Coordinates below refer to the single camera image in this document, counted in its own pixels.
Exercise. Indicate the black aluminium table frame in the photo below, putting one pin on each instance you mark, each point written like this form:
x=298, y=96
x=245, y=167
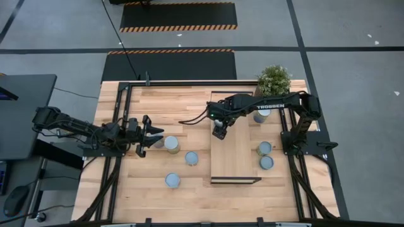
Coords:
x=189, y=83

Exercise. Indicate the short teal can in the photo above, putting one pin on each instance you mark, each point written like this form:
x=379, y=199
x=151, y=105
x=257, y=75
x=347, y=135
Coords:
x=266, y=162

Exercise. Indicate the mixed vegetables can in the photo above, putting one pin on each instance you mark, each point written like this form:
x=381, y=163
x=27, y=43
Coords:
x=172, y=180

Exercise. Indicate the wooden shelf with black frame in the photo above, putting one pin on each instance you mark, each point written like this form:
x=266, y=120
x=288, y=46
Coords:
x=233, y=157

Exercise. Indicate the dark monitor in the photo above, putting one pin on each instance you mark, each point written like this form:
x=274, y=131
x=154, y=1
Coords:
x=6, y=94

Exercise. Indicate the black computer mouse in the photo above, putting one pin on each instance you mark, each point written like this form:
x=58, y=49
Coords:
x=15, y=200

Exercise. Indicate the black hazard-striped floor mat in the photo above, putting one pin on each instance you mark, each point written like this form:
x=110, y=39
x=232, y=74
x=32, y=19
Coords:
x=178, y=14
x=170, y=66

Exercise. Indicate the caster wheel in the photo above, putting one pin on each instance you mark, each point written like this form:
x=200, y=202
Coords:
x=40, y=217

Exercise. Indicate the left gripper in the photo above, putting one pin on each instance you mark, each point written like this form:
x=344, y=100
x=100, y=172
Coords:
x=143, y=138

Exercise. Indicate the potted green plant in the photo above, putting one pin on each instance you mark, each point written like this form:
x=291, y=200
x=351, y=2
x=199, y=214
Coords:
x=274, y=80

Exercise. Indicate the dark grey side desk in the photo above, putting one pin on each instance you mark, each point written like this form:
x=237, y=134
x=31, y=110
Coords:
x=19, y=176

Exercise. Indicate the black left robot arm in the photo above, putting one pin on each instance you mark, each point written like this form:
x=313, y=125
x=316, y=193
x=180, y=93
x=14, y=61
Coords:
x=75, y=124

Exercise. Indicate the backlit keyboard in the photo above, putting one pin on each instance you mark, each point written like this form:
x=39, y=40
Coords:
x=3, y=178

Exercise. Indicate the red tomato can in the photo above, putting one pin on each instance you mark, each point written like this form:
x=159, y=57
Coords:
x=191, y=158

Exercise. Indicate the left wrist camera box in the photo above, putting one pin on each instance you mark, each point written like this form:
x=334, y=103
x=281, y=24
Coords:
x=133, y=124

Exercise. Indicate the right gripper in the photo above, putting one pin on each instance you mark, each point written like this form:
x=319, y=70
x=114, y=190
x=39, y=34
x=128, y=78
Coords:
x=221, y=112

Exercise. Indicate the green dotted can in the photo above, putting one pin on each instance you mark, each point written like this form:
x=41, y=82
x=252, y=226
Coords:
x=264, y=148

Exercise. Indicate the black desk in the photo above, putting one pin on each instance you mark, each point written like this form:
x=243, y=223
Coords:
x=25, y=126

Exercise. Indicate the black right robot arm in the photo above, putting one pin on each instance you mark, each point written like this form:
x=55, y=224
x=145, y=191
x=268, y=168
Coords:
x=246, y=102

